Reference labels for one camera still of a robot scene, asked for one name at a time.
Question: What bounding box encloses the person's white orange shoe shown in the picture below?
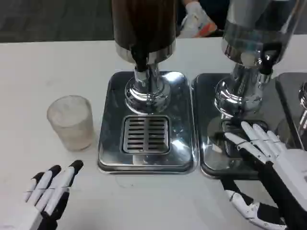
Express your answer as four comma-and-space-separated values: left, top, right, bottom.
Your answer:
179, 0, 218, 38

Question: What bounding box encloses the clear ribbed glass cup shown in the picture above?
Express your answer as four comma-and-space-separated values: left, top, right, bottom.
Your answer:
47, 95, 94, 151

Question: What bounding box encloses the steel drip tray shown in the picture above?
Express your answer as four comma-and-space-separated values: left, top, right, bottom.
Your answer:
275, 71, 307, 152
191, 73, 303, 180
97, 70, 198, 175

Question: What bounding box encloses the black tap lever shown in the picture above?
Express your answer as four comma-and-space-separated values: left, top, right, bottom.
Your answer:
260, 43, 283, 75
130, 46, 148, 72

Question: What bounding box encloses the clear drink dispenser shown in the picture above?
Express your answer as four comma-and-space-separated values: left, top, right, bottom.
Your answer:
214, 0, 307, 120

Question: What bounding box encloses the chrome dispenser stand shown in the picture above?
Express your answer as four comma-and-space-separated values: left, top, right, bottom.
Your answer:
298, 82, 307, 132

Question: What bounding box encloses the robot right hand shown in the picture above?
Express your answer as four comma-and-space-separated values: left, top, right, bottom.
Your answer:
220, 121, 307, 230

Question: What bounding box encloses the brown drink dispenser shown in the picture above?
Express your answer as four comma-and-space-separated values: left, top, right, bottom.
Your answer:
111, 0, 178, 115

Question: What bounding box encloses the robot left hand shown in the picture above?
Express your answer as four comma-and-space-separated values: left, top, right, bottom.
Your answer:
0, 160, 84, 230

